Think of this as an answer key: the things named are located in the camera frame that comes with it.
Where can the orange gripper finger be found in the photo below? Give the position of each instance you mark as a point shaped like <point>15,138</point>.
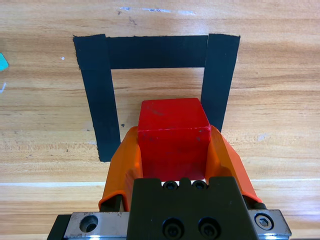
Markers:
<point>225,160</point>
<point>120,170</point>

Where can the red wooden cube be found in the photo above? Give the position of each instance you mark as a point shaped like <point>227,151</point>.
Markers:
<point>172,140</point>

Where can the green wooden cube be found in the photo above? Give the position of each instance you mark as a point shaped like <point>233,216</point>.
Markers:
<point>3,62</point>

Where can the black tape square outline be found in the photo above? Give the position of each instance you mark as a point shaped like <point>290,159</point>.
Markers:
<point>155,52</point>

